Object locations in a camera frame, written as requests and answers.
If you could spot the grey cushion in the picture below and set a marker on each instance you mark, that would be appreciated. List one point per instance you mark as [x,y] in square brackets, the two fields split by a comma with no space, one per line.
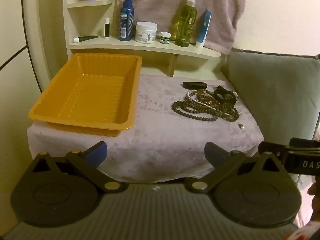
[275,87]

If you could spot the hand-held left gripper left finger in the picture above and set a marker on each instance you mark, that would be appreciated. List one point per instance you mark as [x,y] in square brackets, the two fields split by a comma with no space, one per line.
[98,152]

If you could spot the small silver earring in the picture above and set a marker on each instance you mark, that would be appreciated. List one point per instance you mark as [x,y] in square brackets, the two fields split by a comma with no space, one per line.
[242,126]

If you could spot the person's right hand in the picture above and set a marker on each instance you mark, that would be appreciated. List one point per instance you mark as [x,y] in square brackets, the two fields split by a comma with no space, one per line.
[316,200]

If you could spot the blue white tube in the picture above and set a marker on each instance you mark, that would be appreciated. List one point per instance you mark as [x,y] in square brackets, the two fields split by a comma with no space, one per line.
[203,27]

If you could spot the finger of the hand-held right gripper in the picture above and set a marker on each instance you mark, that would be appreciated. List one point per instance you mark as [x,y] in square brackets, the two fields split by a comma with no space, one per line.
[272,149]

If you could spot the orange plastic tray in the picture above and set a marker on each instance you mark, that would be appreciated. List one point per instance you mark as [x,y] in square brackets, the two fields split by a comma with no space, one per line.
[87,97]

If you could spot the cream shelf unit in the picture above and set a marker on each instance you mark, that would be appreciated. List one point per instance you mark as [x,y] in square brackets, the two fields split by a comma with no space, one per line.
[150,47]

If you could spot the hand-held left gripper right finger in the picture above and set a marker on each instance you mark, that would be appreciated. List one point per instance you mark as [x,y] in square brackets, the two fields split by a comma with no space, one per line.
[214,153]

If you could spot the small black box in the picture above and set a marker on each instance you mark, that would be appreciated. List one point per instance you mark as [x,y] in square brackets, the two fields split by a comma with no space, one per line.
[195,85]

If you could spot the blue spray bottle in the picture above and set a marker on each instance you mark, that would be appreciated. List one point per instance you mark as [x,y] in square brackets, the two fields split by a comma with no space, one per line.
[126,20]

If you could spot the small white green jar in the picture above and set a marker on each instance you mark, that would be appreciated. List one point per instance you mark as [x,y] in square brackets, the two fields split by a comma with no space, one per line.
[165,39]

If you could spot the large white jar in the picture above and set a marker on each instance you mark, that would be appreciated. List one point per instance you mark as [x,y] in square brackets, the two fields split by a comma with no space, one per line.
[146,33]

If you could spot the hanging pink towel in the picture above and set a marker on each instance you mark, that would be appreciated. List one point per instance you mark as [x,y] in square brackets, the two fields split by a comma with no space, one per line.
[160,2]

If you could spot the pink table cloth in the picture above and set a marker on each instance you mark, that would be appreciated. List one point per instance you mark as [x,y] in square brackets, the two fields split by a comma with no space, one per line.
[160,130]

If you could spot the green spray bottle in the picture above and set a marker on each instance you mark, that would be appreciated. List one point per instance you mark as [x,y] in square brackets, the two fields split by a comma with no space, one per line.
[186,25]

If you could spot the black white lip balm stick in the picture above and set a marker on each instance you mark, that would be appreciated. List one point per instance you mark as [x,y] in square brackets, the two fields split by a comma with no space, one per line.
[107,28]

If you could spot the black tube with white cap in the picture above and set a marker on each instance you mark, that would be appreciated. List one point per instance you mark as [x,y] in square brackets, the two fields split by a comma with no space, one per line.
[87,38]

